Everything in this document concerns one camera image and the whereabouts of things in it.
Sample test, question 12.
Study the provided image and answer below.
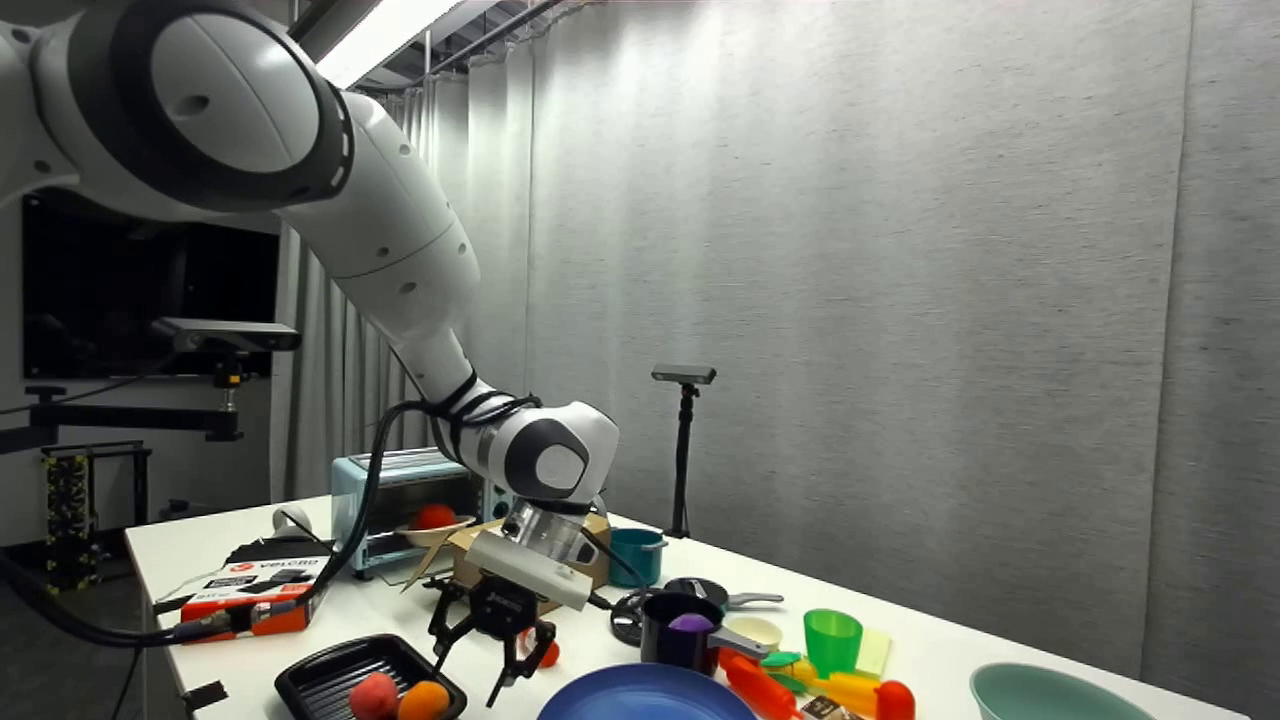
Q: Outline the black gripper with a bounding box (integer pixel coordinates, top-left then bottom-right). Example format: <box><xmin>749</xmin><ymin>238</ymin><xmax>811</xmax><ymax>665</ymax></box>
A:
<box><xmin>423</xmin><ymin>572</ymin><xmax>549</xmax><ymax>711</ymax></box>

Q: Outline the orange ball plush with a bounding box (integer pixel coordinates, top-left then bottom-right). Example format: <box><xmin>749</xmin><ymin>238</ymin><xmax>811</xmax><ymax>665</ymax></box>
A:
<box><xmin>395</xmin><ymin>676</ymin><xmax>455</xmax><ymax>720</ymax></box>

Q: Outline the purple plush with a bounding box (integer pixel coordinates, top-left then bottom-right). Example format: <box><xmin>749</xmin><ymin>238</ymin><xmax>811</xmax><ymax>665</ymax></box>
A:
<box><xmin>660</xmin><ymin>610</ymin><xmax>720</xmax><ymax>676</ymax></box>

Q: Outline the black pot lid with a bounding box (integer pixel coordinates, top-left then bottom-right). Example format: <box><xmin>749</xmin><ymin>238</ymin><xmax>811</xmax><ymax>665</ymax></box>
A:
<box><xmin>608</xmin><ymin>588</ymin><xmax>653</xmax><ymax>650</ymax></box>

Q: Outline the black toy pot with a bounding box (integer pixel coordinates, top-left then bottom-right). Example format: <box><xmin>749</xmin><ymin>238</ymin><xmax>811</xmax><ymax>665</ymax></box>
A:
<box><xmin>635</xmin><ymin>584</ymin><xmax>734</xmax><ymax>676</ymax></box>

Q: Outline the blue plastic plate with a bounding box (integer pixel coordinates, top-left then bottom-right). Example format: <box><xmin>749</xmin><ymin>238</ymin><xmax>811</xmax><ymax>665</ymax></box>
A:
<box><xmin>536</xmin><ymin>662</ymin><xmax>764</xmax><ymax>720</ymax></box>

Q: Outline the teal toy pot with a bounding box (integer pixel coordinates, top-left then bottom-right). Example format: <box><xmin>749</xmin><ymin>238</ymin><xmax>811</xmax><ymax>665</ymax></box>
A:
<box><xmin>605</xmin><ymin>526</ymin><xmax>668</xmax><ymax>592</ymax></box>

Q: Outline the red white glue stick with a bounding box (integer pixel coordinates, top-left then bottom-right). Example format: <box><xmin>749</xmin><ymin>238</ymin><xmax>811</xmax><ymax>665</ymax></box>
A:
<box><xmin>510</xmin><ymin>623</ymin><xmax>564</xmax><ymax>672</ymax></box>

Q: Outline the cardboard shipping box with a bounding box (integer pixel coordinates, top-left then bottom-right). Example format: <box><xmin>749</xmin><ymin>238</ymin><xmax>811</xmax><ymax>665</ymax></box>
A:
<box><xmin>444</xmin><ymin>511</ymin><xmax>614</xmax><ymax>595</ymax></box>

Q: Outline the red ball plush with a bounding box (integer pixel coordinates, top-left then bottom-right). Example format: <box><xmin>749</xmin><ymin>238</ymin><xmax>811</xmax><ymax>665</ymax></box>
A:
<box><xmin>349</xmin><ymin>667</ymin><xmax>404</xmax><ymax>720</ymax></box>

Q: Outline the light blue toaster oven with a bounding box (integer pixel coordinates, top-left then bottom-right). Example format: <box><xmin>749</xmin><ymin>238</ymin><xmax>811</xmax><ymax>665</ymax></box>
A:
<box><xmin>329</xmin><ymin>444</ymin><xmax>510</xmax><ymax>577</ymax></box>

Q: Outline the black grill tray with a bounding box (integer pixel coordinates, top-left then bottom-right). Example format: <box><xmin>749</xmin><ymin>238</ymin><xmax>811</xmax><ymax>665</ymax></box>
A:
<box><xmin>271</xmin><ymin>632</ymin><xmax>472</xmax><ymax>720</ymax></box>

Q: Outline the dark teal frying pan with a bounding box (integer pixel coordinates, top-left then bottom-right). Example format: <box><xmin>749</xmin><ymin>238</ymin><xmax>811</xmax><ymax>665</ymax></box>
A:
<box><xmin>656</xmin><ymin>572</ymin><xmax>793</xmax><ymax>620</ymax></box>

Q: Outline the white round device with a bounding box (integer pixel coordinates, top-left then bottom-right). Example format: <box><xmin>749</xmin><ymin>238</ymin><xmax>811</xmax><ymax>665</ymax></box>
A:
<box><xmin>264</xmin><ymin>503</ymin><xmax>315</xmax><ymax>545</ymax></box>

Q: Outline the red orange box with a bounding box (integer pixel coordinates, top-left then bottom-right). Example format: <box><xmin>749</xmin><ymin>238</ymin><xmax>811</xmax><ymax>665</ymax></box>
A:
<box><xmin>177</xmin><ymin>557</ymin><xmax>321</xmax><ymax>644</ymax></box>

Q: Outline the orange red carrot toy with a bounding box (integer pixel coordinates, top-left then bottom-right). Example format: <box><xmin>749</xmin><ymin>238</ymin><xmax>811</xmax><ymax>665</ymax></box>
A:
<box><xmin>715</xmin><ymin>644</ymin><xmax>805</xmax><ymax>720</ymax></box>

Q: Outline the green toy vegetable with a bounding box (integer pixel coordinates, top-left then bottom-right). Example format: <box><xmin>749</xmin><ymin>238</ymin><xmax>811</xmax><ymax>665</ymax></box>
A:
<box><xmin>754</xmin><ymin>650</ymin><xmax>811</xmax><ymax>700</ymax></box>

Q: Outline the green plastic cup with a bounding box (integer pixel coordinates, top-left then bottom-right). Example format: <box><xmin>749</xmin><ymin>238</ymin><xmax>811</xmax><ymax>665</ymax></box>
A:
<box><xmin>801</xmin><ymin>603</ymin><xmax>868</xmax><ymax>680</ymax></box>

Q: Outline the yellow toy food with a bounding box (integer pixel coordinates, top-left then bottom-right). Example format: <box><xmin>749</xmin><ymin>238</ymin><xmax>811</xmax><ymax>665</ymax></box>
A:
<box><xmin>797</xmin><ymin>667</ymin><xmax>884</xmax><ymax>715</ymax></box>

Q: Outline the red toy bottle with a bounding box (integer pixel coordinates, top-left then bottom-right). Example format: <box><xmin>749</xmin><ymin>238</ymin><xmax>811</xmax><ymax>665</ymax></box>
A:
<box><xmin>871</xmin><ymin>676</ymin><xmax>918</xmax><ymax>720</ymax></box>

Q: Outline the dark equipment rack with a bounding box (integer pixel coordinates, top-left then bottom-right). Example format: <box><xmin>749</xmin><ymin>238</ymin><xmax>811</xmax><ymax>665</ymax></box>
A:
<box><xmin>37</xmin><ymin>442</ymin><xmax>150</xmax><ymax>592</ymax></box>

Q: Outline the black monitor screen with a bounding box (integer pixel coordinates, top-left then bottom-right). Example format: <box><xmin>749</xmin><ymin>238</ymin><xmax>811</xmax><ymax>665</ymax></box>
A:
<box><xmin>16</xmin><ymin>183</ymin><xmax>285</xmax><ymax>387</ymax></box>

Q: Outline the mint green bowl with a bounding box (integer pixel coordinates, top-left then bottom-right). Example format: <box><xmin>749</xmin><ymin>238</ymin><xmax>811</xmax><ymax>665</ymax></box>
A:
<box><xmin>966</xmin><ymin>662</ymin><xmax>1157</xmax><ymax>720</ymax></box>

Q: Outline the gray curtain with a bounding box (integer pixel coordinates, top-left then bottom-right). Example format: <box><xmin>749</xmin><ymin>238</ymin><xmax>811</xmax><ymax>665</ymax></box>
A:
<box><xmin>264</xmin><ymin>0</ymin><xmax>1280</xmax><ymax>695</ymax></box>

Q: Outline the ceiling light strip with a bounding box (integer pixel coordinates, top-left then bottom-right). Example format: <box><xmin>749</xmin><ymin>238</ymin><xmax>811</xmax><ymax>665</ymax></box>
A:
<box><xmin>315</xmin><ymin>0</ymin><xmax>464</xmax><ymax>92</ymax></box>

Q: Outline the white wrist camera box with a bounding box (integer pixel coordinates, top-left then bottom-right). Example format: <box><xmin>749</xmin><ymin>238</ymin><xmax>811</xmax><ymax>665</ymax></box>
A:
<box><xmin>464</xmin><ymin>528</ymin><xmax>598</xmax><ymax>615</ymax></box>

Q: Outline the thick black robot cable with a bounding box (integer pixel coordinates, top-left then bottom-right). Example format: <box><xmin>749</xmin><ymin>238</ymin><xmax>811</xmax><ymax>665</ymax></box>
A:
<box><xmin>0</xmin><ymin>385</ymin><xmax>536</xmax><ymax>655</ymax></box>

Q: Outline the black camera on stand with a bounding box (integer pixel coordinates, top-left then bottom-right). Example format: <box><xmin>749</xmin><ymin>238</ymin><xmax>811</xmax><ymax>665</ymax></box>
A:
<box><xmin>647</xmin><ymin>355</ymin><xmax>720</xmax><ymax>540</ymax></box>

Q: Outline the black camera on boom arm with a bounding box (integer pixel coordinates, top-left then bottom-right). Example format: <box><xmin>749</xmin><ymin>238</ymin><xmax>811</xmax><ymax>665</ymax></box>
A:
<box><xmin>0</xmin><ymin>314</ymin><xmax>302</xmax><ymax>453</ymax></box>

